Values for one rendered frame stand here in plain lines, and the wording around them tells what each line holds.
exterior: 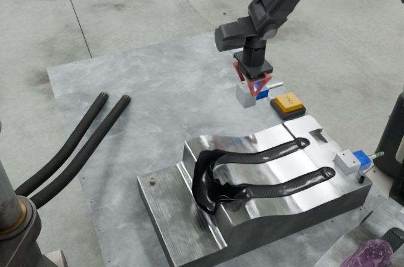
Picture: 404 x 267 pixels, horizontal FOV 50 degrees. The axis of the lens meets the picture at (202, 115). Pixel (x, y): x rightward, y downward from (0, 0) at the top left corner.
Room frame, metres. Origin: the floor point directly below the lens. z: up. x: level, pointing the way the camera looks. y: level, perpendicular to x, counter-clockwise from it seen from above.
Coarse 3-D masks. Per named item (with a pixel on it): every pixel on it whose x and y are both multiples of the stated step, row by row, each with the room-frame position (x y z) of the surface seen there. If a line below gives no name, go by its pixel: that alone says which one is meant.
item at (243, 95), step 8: (240, 88) 0.91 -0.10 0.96; (248, 88) 0.91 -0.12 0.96; (256, 88) 0.92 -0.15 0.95; (264, 88) 0.92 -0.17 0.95; (240, 96) 0.91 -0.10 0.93; (248, 96) 0.89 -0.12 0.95; (256, 96) 0.90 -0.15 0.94; (264, 96) 0.91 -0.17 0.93; (240, 104) 0.90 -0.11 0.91; (248, 104) 0.89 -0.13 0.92
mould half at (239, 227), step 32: (288, 128) 0.83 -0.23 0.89; (320, 128) 0.83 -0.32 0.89; (192, 160) 0.68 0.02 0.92; (288, 160) 0.72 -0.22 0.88; (320, 160) 0.72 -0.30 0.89; (160, 192) 0.63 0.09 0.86; (320, 192) 0.62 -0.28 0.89; (352, 192) 0.63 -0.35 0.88; (160, 224) 0.55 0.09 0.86; (192, 224) 0.55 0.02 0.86; (224, 224) 0.52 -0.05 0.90; (256, 224) 0.52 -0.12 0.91; (288, 224) 0.56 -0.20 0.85; (192, 256) 0.47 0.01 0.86; (224, 256) 0.49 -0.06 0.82
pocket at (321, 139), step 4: (308, 132) 0.82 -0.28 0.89; (312, 132) 0.83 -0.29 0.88; (316, 132) 0.83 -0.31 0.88; (320, 132) 0.83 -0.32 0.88; (312, 136) 0.83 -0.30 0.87; (316, 136) 0.83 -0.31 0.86; (320, 136) 0.83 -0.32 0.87; (324, 136) 0.82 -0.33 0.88; (316, 140) 0.82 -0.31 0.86; (320, 140) 0.82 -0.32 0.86; (324, 140) 0.81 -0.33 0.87; (328, 140) 0.80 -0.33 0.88; (320, 144) 0.80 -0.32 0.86
